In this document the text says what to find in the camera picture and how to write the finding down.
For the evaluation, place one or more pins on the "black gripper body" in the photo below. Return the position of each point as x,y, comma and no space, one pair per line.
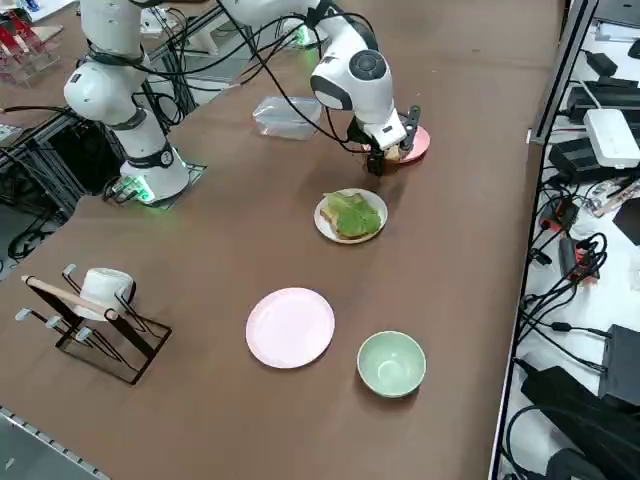
360,135

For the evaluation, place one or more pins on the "green lettuce leaf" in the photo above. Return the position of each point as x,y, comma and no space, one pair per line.
357,217

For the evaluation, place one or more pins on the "pale green bowl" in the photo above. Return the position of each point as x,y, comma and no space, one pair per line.
392,365

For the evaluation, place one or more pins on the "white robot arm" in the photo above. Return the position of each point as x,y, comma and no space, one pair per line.
360,85
320,39

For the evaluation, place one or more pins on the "pink round plate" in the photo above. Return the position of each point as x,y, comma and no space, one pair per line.
419,145
290,327

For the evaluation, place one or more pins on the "white round plate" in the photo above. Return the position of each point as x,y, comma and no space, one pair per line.
350,239

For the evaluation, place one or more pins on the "clear plastic lidded box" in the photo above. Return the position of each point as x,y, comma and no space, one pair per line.
272,122

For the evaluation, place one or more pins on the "black power adapter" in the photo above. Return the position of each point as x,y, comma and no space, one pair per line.
570,160

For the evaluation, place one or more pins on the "black orange connector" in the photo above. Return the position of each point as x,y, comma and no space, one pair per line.
560,217

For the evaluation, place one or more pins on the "long black device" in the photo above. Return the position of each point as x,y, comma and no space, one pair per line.
605,100

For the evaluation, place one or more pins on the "small black adapter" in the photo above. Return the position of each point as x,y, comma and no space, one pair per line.
600,62

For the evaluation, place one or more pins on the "black adapter with orange plug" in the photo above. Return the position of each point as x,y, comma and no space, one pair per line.
570,257

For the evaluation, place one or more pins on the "colourful printed packet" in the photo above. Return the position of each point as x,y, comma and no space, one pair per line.
612,195

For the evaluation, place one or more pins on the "white cup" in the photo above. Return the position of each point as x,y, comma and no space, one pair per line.
102,287

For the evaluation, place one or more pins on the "black flat box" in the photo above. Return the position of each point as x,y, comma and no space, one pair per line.
622,365

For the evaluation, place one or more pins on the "black bag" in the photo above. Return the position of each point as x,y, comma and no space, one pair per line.
575,415

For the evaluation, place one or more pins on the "clear acrylic shelf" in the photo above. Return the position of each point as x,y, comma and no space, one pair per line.
35,65

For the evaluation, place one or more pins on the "red packet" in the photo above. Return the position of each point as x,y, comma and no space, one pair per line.
7,35

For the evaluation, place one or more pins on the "aluminium frame post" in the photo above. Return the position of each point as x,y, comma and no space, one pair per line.
562,70

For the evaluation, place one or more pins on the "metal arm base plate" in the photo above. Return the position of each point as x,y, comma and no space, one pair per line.
195,172

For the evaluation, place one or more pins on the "black metal frame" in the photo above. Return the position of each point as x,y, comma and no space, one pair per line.
75,150

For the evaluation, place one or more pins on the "aluminium rail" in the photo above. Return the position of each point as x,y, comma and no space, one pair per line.
30,430

